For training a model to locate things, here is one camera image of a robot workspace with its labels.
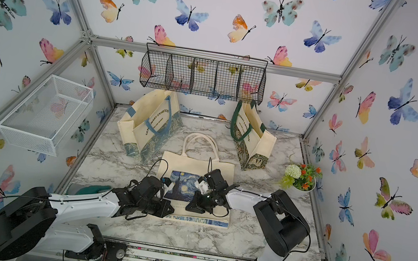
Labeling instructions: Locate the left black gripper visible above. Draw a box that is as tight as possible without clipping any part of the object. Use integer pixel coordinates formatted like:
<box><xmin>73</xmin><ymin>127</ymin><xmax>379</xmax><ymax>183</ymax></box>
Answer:
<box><xmin>136</xmin><ymin>194</ymin><xmax>178</xmax><ymax>221</ymax></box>

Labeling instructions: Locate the starry night canvas tote bag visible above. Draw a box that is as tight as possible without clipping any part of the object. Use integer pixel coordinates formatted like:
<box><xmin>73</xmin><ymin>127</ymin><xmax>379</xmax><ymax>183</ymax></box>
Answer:
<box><xmin>158</xmin><ymin>132</ymin><xmax>235</xmax><ymax>229</ymax></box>

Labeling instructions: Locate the blue handled canvas tote bag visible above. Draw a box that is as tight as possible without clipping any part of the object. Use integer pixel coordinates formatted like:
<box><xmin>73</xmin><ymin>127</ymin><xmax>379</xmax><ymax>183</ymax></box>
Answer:
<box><xmin>117</xmin><ymin>89</ymin><xmax>183</xmax><ymax>164</ymax></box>

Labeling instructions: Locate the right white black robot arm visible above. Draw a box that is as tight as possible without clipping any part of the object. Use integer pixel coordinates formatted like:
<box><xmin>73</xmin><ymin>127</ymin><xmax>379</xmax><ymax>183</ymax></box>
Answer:
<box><xmin>186</xmin><ymin>169</ymin><xmax>311</xmax><ymax>261</ymax></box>

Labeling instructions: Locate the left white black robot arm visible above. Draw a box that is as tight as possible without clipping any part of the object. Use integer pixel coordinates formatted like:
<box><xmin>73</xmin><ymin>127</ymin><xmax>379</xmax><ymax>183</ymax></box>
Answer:
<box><xmin>0</xmin><ymin>176</ymin><xmax>174</xmax><ymax>261</ymax></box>

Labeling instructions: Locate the green rubber glove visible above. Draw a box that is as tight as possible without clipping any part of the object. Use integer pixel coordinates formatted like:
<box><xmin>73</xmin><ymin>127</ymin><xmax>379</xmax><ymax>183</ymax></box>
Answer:
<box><xmin>66</xmin><ymin>183</ymin><xmax>112</xmax><ymax>196</ymax></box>

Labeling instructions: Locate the potted artificial flower plant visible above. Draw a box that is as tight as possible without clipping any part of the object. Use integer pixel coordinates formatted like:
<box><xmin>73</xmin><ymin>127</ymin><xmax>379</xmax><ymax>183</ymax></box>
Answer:
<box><xmin>280</xmin><ymin>163</ymin><xmax>323</xmax><ymax>198</ymax></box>

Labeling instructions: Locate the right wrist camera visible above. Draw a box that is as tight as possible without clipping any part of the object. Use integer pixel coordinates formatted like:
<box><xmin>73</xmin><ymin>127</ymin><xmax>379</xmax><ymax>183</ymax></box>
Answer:
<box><xmin>197</xmin><ymin>181</ymin><xmax>210</xmax><ymax>195</ymax></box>

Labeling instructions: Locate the green handled canvas tote bag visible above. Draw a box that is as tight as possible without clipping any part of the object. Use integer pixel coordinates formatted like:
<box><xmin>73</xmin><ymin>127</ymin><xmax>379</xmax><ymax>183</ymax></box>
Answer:
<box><xmin>230</xmin><ymin>101</ymin><xmax>277</xmax><ymax>171</ymax></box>

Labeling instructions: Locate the black wire wall basket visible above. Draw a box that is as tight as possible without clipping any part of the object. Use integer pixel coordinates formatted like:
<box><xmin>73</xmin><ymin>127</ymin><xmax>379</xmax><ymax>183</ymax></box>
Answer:
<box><xmin>139</xmin><ymin>43</ymin><xmax>269</xmax><ymax>104</ymax></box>

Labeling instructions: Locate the white mesh wall basket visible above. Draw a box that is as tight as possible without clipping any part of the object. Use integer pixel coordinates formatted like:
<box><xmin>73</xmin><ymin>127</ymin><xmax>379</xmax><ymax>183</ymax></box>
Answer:
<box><xmin>0</xmin><ymin>75</ymin><xmax>95</xmax><ymax>157</ymax></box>

